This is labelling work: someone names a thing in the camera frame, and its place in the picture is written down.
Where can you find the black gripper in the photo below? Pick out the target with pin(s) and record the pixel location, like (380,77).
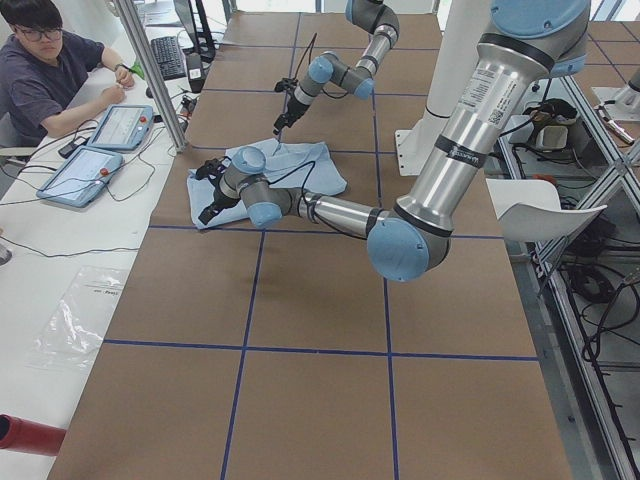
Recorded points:
(293,108)
(218,196)

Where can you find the light blue button-up shirt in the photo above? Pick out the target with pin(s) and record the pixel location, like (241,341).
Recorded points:
(289,165)

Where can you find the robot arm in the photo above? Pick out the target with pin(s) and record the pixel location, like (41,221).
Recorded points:
(382,25)
(520,43)

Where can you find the upper teach pendant tablet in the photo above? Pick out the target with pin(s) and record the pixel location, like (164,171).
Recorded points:
(122,128)

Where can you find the teach pendant tablet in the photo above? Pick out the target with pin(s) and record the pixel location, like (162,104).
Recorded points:
(122,128)
(82,177)

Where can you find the lower teach pendant tablet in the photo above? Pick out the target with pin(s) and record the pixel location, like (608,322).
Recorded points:
(82,177)

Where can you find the black keyboard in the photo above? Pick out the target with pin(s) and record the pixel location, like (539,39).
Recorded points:
(169,57)

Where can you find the clear plastic bag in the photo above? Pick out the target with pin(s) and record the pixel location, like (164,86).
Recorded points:
(71,338)

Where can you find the seated person in dark shirt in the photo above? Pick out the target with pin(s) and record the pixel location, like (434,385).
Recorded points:
(43,66)

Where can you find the white plastic chair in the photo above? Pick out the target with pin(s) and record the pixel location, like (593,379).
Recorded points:
(530,211)

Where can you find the red cylinder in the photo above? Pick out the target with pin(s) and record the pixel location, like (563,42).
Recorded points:
(30,437)

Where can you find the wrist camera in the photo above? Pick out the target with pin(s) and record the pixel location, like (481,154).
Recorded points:
(212,168)
(286,85)

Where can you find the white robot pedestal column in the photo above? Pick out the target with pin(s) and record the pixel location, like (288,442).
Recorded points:
(456,61)

